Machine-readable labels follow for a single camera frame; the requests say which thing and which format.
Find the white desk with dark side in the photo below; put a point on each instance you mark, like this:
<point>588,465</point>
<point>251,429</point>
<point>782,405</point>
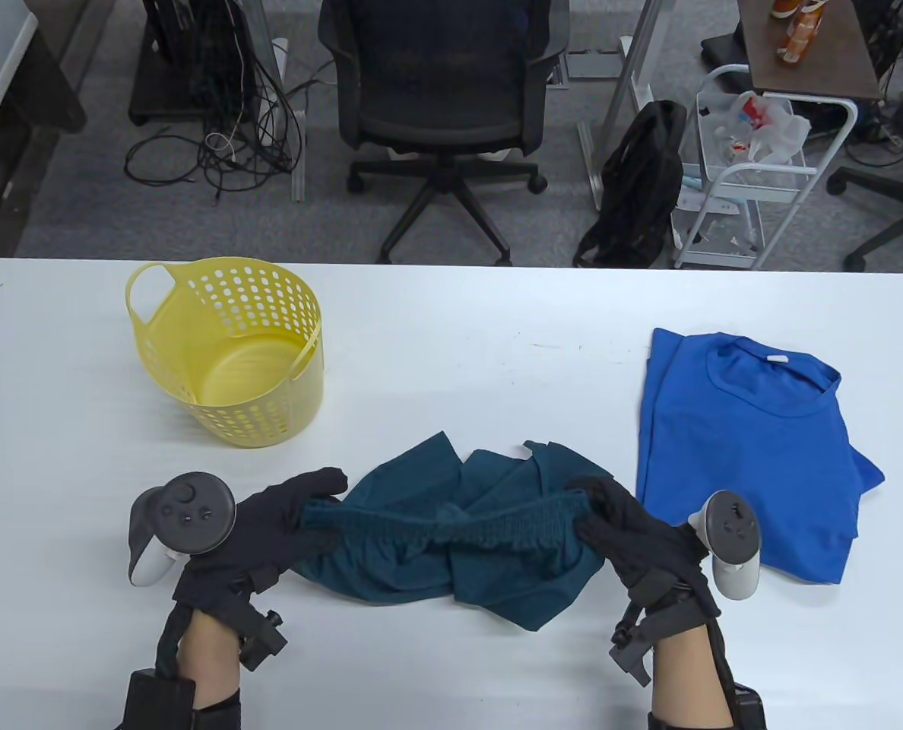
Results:
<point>41,91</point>

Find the white rolling cart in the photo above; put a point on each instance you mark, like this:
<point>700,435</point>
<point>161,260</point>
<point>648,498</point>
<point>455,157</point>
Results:
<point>763,194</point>

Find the brown wooden side table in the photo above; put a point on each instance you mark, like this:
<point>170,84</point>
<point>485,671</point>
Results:
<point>824,53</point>

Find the blue shirt clothes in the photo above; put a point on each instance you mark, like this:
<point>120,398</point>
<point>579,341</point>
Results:
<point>748,456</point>

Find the black computer tower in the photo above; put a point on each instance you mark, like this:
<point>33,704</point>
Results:
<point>185,46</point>

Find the black flat stand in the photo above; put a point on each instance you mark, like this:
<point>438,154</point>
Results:
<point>725,49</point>

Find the grey handheld controller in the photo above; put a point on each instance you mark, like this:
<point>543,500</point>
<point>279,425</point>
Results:
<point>185,517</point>
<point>733,532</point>

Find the grey metal desk leg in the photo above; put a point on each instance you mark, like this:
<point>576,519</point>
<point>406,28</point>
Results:
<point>298,167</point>

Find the orange bottle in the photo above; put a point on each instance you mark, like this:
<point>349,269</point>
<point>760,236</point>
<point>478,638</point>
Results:
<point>784,7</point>
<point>797,34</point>

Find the dark teal clothes garment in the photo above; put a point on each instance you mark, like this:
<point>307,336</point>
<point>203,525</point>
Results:
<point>421,563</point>

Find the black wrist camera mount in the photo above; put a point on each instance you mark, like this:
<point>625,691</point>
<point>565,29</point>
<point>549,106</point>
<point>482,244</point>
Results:
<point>258,639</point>
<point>638,646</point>

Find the black backpack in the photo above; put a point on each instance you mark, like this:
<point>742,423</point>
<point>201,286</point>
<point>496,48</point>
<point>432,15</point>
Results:
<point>641,175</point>

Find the black mesh office chair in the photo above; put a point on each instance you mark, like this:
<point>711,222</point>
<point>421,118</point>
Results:
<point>440,68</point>

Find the blue towel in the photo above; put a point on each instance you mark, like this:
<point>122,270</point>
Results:
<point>869,471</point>

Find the white metal desk leg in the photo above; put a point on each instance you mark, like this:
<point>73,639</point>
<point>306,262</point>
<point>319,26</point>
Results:
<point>634,61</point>

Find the black office chair base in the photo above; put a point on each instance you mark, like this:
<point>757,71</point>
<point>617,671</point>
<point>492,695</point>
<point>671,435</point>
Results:
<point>900,198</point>

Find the yellow plastic laundry basket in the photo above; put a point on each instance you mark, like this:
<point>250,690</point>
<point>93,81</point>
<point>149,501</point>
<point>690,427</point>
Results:
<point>239,380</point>

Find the person's right forearm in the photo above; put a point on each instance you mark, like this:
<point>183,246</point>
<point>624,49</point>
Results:
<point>687,677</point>

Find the person's right hand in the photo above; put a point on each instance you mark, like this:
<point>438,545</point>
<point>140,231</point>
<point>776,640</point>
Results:
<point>641,540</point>

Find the white plastic bag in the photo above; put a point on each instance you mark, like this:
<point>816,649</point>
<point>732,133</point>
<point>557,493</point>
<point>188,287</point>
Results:
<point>782,133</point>

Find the grey floor plate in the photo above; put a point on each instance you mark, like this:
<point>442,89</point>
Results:
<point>592,65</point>

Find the person's left forearm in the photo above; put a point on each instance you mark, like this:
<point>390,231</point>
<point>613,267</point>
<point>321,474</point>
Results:
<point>208,658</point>

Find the person's left hand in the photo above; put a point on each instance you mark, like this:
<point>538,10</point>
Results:
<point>269,532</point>

